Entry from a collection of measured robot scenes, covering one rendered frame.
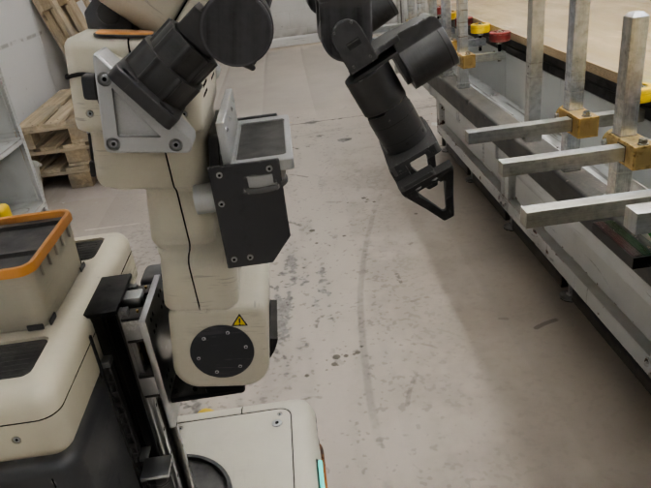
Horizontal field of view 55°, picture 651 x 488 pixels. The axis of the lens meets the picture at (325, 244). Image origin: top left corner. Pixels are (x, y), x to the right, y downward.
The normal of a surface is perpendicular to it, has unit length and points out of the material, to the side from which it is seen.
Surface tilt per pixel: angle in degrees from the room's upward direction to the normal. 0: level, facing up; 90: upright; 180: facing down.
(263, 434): 0
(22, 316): 92
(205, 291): 90
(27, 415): 90
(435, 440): 0
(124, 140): 90
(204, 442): 0
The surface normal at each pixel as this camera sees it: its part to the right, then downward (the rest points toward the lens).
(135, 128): 0.08, 0.43
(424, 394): -0.11, -0.89
